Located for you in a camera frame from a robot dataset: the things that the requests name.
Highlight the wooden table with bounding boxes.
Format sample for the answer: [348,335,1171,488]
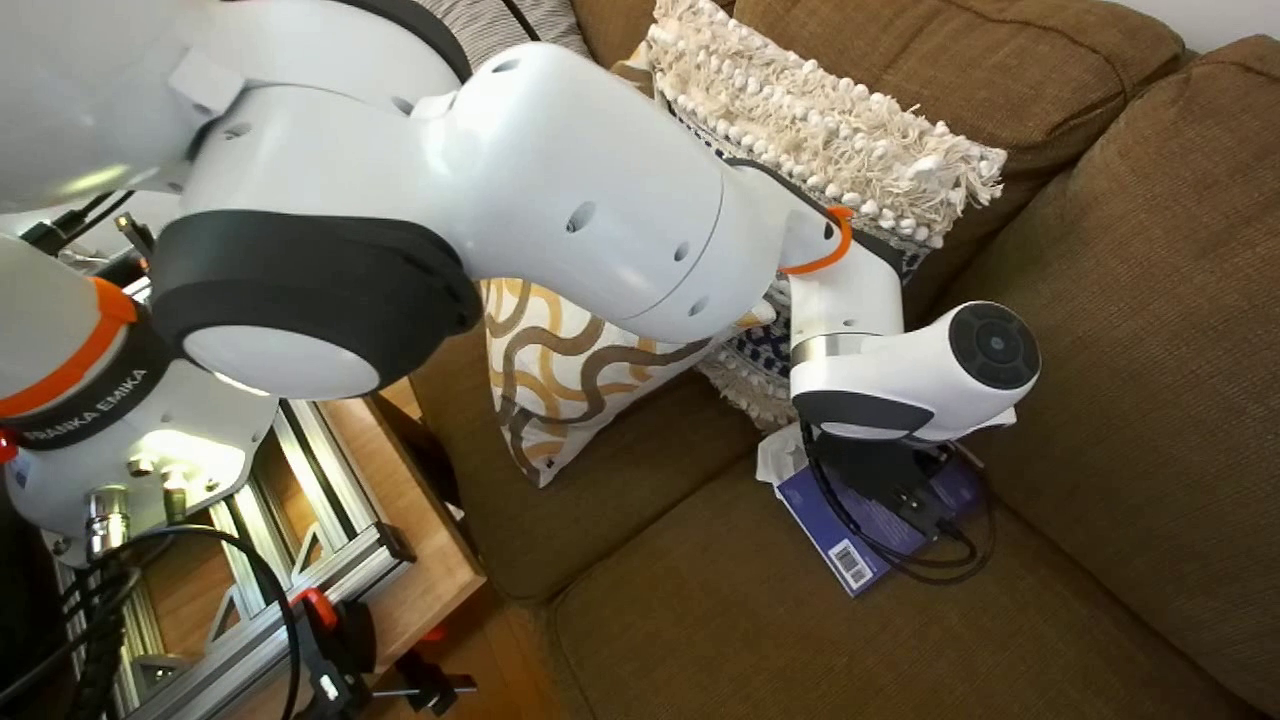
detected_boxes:
[316,394,489,676]

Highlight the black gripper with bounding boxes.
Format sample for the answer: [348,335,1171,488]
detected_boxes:
[799,423,982,541]

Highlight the tan wavy pattern pillow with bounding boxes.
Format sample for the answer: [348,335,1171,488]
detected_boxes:
[475,271,793,491]

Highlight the blue book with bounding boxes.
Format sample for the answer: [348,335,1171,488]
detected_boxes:
[773,445,994,601]

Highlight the brown fabric couch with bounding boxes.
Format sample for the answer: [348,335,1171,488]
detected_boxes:
[396,0,1280,720]

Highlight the orange black bar clamp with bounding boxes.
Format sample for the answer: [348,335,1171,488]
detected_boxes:
[283,583,481,720]
[112,208,171,290]

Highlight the blue white tassel pillow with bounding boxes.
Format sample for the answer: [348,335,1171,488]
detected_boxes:
[622,0,1013,437]

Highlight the aluminium frame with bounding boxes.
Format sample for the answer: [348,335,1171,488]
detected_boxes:
[74,397,417,720]

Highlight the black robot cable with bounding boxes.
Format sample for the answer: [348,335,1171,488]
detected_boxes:
[0,445,1000,720]

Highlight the white tissue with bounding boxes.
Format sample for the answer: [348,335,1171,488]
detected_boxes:
[752,420,812,491]

